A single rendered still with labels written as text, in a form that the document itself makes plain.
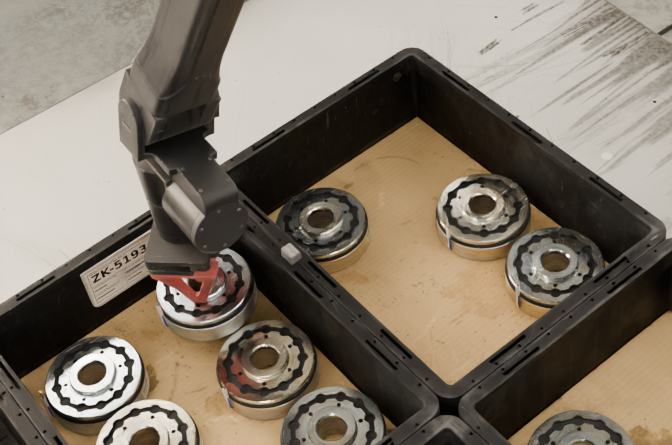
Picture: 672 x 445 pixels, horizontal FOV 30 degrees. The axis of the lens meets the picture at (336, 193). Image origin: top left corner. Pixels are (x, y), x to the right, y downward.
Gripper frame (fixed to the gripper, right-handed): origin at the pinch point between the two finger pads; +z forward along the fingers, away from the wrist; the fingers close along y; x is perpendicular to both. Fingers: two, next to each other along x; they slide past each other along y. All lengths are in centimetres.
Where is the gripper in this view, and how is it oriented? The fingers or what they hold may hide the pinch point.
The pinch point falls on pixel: (202, 277)
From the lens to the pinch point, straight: 131.5
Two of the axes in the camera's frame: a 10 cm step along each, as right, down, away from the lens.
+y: 1.2, -7.6, 6.4
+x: -9.9, -0.2, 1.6
